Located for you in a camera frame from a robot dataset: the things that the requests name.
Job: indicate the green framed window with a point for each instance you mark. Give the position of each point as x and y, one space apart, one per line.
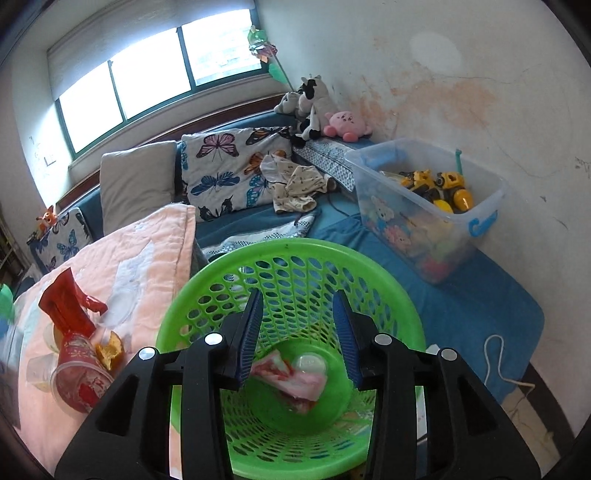
143 78

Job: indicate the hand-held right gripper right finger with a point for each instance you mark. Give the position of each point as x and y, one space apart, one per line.
346 341

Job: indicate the large butterfly print pillow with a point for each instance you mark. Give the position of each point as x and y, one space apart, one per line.
221 170

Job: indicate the clear plastic storage box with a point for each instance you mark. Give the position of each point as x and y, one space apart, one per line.
415 230

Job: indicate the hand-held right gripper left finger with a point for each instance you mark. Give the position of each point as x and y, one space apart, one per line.
249 341

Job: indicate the red printed paper cup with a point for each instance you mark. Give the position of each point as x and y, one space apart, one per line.
81 369

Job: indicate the blue bed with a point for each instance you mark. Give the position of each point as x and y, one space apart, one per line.
461 314

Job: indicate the white roller blind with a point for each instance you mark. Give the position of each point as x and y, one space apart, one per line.
92 50

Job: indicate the grey pillow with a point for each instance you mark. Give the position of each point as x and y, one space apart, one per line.
138 184

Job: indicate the pink white crumpled wrapper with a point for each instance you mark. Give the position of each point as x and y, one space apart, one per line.
300 386

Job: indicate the orange fox plush toy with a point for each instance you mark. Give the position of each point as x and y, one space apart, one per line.
47 217

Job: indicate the yellow toy truck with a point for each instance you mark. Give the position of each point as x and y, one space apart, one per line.
443 189

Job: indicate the pink round plush toy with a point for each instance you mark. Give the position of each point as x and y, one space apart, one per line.
346 122

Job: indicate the white wall socket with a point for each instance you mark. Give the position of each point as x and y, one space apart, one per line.
50 159

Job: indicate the grey plush toy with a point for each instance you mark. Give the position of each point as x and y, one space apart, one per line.
286 104

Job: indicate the black white cow plush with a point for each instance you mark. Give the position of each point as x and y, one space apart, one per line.
316 101

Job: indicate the colourful pinwheel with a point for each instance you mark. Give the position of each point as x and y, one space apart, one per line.
261 46

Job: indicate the small clear plastic cup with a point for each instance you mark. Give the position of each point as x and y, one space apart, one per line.
309 364

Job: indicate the beige patterned clothes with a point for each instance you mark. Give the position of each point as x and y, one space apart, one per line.
295 189

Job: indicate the pink cat print blanket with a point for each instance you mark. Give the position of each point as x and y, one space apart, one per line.
152 240

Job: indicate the blue white patterned folded cloth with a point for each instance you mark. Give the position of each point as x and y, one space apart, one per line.
328 159

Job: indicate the white blue patterned quilt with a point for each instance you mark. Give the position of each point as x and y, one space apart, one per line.
258 240

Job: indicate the small butterfly print pillow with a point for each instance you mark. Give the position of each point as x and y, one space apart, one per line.
64 240

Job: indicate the red foil wrapper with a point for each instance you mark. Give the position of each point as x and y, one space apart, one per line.
64 304

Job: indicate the green plastic mesh basket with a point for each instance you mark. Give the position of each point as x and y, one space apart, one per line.
332 408

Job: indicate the orange peel scrap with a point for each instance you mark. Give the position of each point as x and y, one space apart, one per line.
111 350

